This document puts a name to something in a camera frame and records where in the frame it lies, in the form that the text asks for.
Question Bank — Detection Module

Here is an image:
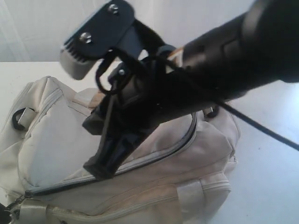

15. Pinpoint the beige fabric duffel bag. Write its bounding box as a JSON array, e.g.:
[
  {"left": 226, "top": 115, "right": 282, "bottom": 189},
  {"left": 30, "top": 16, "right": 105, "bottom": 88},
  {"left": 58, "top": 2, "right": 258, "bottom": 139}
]
[{"left": 0, "top": 77, "right": 240, "bottom": 224}]

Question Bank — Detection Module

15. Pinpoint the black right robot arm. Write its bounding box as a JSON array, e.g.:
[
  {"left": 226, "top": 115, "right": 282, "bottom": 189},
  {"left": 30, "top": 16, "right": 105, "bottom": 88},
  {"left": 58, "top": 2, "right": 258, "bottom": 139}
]
[{"left": 83, "top": 0, "right": 299, "bottom": 179}]

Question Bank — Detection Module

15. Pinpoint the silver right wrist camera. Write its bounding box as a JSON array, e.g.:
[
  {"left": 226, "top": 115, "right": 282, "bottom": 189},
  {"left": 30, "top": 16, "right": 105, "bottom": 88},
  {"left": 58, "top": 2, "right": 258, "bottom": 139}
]
[{"left": 60, "top": 0, "right": 135, "bottom": 80}]

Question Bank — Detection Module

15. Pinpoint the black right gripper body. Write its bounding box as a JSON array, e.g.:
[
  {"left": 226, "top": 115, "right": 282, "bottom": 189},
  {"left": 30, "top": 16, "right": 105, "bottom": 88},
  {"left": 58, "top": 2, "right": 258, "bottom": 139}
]
[{"left": 95, "top": 56, "right": 224, "bottom": 138}]

